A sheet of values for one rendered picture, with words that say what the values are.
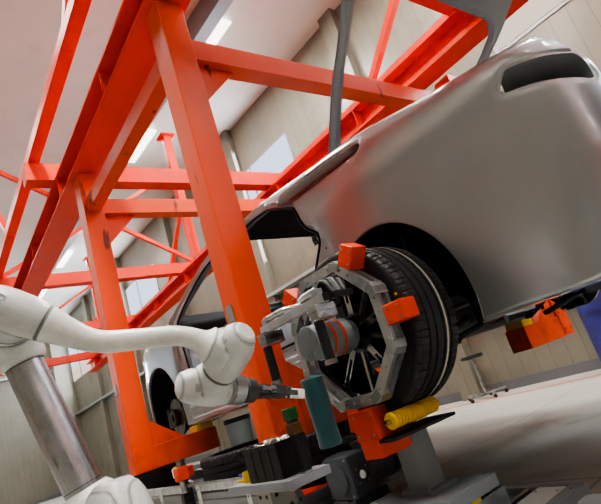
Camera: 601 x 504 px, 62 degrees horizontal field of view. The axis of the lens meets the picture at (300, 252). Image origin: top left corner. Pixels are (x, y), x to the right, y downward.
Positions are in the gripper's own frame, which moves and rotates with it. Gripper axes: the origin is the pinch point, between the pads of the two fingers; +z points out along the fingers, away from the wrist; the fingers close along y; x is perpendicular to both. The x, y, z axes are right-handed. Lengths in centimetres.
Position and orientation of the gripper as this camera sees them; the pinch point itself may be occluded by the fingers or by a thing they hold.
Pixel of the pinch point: (295, 393)
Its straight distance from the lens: 169.5
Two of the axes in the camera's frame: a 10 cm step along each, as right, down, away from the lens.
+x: 0.8, 8.9, -4.5
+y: -6.2, 4.0, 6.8
